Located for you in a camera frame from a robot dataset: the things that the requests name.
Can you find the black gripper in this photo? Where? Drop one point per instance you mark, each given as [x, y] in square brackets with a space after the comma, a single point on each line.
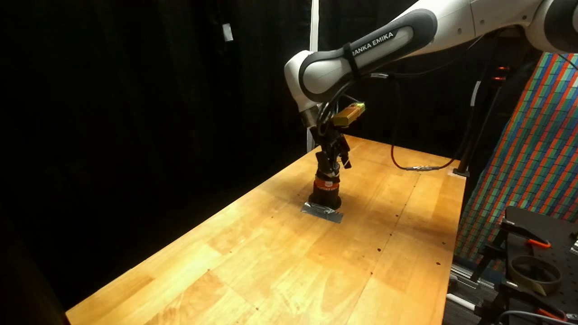
[330, 138]

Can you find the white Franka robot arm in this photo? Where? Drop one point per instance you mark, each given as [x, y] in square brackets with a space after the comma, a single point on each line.
[373, 46]

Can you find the dark bottle with red band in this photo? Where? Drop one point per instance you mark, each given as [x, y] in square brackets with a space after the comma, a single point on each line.
[326, 194]

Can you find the white vertical pole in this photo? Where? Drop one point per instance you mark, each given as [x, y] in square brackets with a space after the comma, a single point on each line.
[314, 24]

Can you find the small white curtain tag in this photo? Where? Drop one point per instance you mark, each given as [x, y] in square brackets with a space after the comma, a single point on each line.
[229, 33]

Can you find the black curtain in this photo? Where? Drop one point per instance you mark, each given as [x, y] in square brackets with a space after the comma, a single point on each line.
[151, 120]

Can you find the black stand with orange clamps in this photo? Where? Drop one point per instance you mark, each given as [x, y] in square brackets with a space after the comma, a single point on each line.
[536, 271]

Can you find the tan wrist camera mount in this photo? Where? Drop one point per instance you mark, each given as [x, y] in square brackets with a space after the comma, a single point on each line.
[350, 112]

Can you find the black table corner bracket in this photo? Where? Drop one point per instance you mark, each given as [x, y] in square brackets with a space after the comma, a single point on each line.
[462, 170]

